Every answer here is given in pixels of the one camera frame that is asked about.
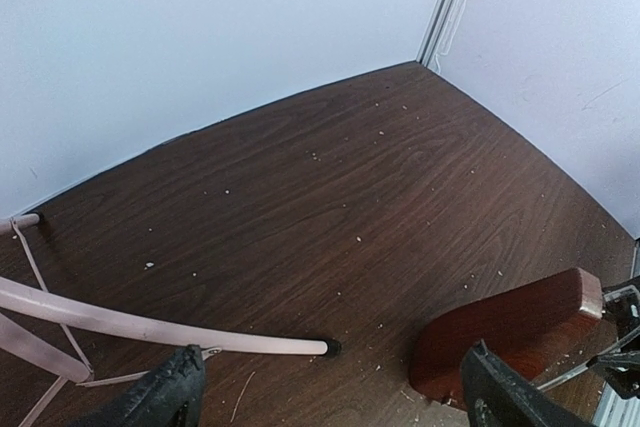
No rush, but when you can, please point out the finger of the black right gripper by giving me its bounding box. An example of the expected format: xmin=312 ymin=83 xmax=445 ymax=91
xmin=603 ymin=285 xmax=639 ymax=337
xmin=587 ymin=351 xmax=640 ymax=400

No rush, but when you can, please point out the clear plastic metronome cover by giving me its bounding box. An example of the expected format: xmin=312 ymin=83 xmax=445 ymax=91
xmin=538 ymin=278 xmax=639 ymax=391

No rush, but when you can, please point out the dark red wooden metronome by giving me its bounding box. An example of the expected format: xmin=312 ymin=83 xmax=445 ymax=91
xmin=408 ymin=268 xmax=603 ymax=410

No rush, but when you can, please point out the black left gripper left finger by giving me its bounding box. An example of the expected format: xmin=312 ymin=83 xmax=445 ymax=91
xmin=71 ymin=345 xmax=206 ymax=427

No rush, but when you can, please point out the pink music stand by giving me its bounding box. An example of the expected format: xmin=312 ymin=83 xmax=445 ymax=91
xmin=1 ymin=213 xmax=341 ymax=426

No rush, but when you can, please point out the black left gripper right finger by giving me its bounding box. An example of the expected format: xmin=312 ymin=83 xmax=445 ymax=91
xmin=460 ymin=341 xmax=590 ymax=427

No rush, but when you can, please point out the right aluminium corner post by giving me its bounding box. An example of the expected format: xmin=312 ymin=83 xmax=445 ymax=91
xmin=416 ymin=0 xmax=468 ymax=74

